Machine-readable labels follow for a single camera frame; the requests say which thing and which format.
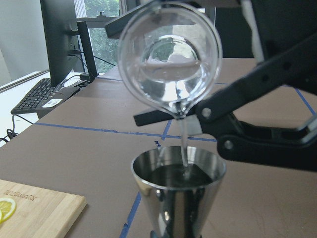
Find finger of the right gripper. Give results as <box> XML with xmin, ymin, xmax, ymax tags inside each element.
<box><xmin>133</xmin><ymin>32</ymin><xmax>317</xmax><ymax>172</ymax></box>
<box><xmin>104</xmin><ymin>0</ymin><xmax>238</xmax><ymax>39</ymax></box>

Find wooden cutting board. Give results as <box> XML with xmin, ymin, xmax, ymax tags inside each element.
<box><xmin>0</xmin><ymin>180</ymin><xmax>87</xmax><ymax>238</ymax></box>

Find black keyboard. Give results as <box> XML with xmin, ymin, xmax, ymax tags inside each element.
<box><xmin>11</xmin><ymin>78</ymin><xmax>59</xmax><ymax>115</ymax></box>

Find steel jigger measuring cup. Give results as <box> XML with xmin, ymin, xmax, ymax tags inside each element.
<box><xmin>131</xmin><ymin>146</ymin><xmax>226</xmax><ymax>238</ymax></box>

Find black computer monitor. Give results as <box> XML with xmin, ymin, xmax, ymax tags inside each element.
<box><xmin>40</xmin><ymin>0</ymin><xmax>98</xmax><ymax>87</ymax></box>

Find black desktop box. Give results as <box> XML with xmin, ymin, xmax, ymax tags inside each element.
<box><xmin>35</xmin><ymin>87</ymin><xmax>80</xmax><ymax>119</ymax></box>

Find small glass beaker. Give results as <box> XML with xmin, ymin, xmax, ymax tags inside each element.
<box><xmin>117</xmin><ymin>1</ymin><xmax>222</xmax><ymax>119</ymax></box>

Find lemon slices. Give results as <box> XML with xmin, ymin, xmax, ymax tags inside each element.
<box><xmin>0</xmin><ymin>197</ymin><xmax>16</xmax><ymax>223</ymax></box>

